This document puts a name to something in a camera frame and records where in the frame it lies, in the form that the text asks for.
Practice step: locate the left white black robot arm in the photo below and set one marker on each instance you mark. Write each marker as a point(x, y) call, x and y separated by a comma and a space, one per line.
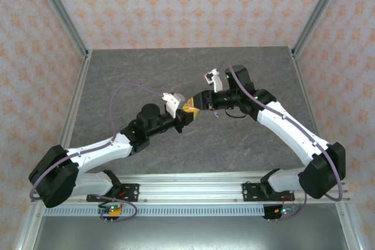
point(99, 150)

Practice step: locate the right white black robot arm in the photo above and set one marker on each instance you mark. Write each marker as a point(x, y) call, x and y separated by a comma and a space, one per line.
point(287, 133)

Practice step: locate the grey metal sheet panel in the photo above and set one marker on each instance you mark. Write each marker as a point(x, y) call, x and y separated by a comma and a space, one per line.
point(187, 232)

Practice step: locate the aluminium table side rail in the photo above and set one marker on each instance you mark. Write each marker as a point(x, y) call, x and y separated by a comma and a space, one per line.
point(307, 100)
point(77, 95)

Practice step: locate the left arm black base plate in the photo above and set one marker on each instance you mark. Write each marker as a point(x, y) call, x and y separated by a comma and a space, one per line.
point(132, 191)

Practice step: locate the aluminium mounting rail beam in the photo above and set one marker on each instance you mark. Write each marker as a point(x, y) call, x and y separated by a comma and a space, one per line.
point(190, 188)

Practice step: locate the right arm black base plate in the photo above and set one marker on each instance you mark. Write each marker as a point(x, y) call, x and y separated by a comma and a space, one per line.
point(249, 193)

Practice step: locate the aluminium frame post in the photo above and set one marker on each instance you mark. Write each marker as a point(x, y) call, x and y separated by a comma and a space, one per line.
point(58, 7)
point(319, 7)

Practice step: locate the aluminium frame leg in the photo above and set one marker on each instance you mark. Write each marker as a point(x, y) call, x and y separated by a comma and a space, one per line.
point(350, 229)
point(30, 226)

